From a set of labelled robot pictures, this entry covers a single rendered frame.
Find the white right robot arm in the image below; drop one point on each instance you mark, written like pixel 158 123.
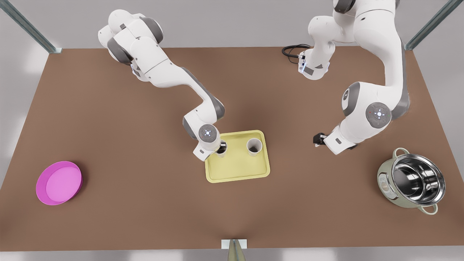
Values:
pixel 163 70

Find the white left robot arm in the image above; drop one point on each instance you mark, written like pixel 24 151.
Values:
pixel 377 25

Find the silver frame post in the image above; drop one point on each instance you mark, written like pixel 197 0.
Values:
pixel 235 250
pixel 27 25
pixel 431 23

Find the pink round plate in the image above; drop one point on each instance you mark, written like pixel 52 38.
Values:
pixel 59 183

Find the yellow rectangular tray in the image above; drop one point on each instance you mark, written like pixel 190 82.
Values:
pixel 237 168

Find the white IKEA cup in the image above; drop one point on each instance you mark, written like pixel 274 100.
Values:
pixel 222 154
pixel 254 146

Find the steel pot with green shell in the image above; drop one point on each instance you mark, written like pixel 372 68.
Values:
pixel 413 181

